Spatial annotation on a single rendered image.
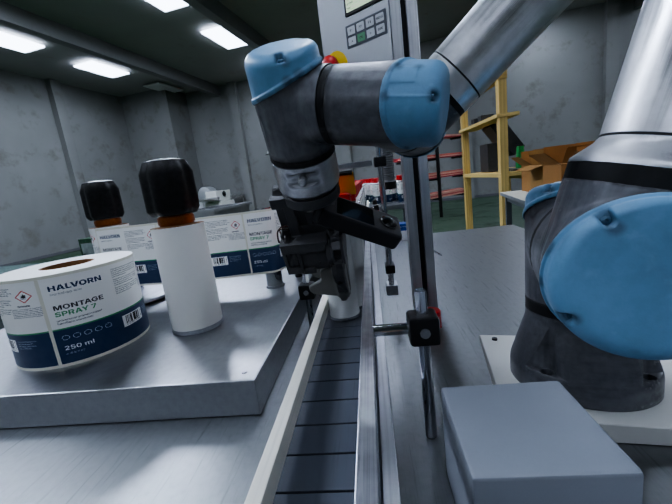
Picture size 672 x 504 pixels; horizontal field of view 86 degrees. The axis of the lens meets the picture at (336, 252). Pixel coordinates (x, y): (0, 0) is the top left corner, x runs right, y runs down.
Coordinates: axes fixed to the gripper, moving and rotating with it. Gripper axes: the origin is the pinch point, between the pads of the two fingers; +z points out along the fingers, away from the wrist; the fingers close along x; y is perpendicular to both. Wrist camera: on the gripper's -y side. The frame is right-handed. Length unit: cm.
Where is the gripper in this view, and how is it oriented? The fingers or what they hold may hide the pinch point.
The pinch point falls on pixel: (348, 292)
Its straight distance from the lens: 57.4
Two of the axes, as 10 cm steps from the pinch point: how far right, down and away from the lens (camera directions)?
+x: -0.1, 6.6, -7.5
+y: -9.9, 1.1, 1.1
